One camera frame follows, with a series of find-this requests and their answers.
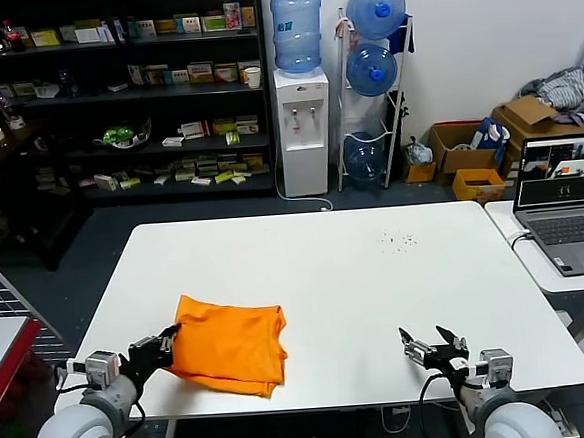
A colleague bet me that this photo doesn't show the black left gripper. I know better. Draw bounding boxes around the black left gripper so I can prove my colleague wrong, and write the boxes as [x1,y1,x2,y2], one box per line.
[118,322,187,382]

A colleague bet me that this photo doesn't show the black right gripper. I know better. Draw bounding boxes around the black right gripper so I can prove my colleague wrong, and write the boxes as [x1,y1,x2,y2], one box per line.
[398,322,472,381]

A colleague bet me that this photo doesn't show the orange t-shirt with white print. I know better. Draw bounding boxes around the orange t-shirt with white print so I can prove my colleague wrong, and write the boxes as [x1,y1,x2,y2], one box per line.
[157,287,292,405]

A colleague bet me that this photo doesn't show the grey clothes pile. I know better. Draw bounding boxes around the grey clothes pile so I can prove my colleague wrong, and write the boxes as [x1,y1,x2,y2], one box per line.
[519,66,584,129]

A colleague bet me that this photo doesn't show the white work table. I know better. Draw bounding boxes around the white work table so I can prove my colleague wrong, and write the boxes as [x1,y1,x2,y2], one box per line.
[41,192,584,438]

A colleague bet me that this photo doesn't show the white side table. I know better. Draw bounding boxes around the white side table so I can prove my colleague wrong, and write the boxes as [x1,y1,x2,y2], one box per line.
[484,194,584,391]

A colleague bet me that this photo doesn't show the orange cardboard box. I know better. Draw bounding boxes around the orange cardboard box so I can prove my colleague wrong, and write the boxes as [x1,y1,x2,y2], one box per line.
[451,165,508,205]

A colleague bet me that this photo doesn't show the red-edged white cart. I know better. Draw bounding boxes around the red-edged white cart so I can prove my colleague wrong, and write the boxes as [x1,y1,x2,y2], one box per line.
[0,312,50,426]

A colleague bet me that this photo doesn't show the grey laptop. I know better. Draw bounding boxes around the grey laptop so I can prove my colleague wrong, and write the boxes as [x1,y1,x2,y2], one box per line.
[508,135,584,280]

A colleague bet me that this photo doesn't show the small yellow box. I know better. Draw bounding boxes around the small yellow box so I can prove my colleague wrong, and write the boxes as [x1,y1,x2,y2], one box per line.
[401,158,439,185]

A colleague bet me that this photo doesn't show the open brown cardboard box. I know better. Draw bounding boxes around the open brown cardboard box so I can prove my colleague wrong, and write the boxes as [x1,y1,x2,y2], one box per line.
[426,119,500,176]

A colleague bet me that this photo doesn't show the white plastic bag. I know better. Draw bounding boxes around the white plastic bag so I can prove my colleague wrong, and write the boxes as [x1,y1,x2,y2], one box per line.
[404,136,434,167]

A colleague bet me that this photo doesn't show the bowl of green items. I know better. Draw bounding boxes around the bowl of green items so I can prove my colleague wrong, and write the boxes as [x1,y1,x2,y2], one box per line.
[91,117,155,153]

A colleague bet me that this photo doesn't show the white carton red stripe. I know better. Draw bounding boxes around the white carton red stripe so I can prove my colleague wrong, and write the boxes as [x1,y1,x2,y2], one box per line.
[180,120,211,140]

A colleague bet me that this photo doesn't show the blue and white bag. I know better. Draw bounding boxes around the blue and white bag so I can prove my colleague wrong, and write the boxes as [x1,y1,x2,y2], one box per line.
[467,116,513,155]

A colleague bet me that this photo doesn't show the white water dispenser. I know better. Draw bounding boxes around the white water dispenser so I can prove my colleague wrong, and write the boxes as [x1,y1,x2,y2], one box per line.
[273,65,337,199]

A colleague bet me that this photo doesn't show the dark wooden desk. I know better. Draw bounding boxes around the dark wooden desk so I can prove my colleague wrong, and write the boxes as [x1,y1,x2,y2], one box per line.
[0,117,99,275]

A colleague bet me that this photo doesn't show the black shelf unit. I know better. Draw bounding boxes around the black shelf unit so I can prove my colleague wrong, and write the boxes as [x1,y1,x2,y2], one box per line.
[0,0,277,216]

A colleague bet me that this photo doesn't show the large brown cardboard box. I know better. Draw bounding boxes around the large brown cardboard box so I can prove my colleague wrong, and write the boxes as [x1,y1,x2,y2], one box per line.
[489,90,584,181]

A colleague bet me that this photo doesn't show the yellow green carton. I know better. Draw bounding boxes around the yellow green carton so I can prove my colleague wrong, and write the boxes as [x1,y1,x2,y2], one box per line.
[187,60,216,85]

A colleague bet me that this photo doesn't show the orange and white carton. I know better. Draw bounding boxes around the orange and white carton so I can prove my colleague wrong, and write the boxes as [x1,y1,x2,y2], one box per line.
[213,61,240,84]

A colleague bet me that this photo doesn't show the dark blue bottle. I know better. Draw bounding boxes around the dark blue bottle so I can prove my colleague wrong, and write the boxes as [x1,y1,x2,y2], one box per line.
[58,68,79,99]

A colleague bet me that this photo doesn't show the clear bottle purple contents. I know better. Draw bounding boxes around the clear bottle purple contents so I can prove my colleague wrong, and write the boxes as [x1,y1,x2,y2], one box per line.
[0,91,26,131]

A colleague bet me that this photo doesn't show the dark blue cloth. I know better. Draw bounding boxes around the dark blue cloth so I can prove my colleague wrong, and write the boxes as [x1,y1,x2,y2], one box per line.
[386,17,417,56]

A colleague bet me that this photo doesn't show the wide white carton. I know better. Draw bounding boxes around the wide white carton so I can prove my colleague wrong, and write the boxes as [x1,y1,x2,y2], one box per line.
[73,24,110,45]

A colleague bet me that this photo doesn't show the green and white carton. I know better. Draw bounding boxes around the green and white carton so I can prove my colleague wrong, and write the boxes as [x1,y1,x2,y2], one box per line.
[201,13,229,34]

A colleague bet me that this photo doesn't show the pink carton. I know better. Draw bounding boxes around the pink carton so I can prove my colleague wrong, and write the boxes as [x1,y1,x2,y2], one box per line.
[222,0,244,32]

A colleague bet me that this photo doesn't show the blue water jug with label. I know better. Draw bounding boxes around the blue water jug with label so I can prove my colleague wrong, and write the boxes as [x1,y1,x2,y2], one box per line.
[270,0,328,79]

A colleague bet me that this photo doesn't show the cola bottle red label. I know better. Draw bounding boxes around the cola bottle red label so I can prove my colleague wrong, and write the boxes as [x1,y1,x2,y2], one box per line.
[1,17,27,54]

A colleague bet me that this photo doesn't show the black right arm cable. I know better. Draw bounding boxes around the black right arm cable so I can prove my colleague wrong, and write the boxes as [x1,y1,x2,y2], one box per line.
[415,371,464,438]

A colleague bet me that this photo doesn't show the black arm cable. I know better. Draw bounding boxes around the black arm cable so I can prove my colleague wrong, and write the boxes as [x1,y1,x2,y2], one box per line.
[108,397,149,438]
[415,371,464,438]

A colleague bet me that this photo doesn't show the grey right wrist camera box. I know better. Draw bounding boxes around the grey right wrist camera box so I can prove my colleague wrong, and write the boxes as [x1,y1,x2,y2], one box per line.
[474,347,516,385]

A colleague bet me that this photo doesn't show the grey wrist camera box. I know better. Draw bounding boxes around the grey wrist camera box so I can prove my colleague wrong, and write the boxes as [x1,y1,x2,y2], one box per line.
[83,348,124,390]
[474,347,516,385]

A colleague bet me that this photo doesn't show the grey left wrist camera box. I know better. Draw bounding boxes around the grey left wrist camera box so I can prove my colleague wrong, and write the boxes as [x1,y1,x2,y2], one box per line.
[83,348,124,390]

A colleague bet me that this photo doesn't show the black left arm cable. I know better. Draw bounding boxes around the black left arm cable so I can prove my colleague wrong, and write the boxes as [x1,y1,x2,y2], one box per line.
[108,397,149,438]

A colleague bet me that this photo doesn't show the white laptop cable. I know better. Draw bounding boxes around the white laptop cable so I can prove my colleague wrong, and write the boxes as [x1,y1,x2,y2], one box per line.
[506,229,534,250]

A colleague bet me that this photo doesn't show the white wire grid panel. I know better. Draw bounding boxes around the white wire grid panel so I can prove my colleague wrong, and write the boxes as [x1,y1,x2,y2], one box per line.
[0,234,70,361]

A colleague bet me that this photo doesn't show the white dispenser power cord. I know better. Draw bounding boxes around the white dispenser power cord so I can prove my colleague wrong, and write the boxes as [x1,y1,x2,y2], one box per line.
[271,135,335,215]

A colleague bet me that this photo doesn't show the white wire jug rack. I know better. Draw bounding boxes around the white wire jug rack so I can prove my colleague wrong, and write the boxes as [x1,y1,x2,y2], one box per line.
[325,2,426,193]

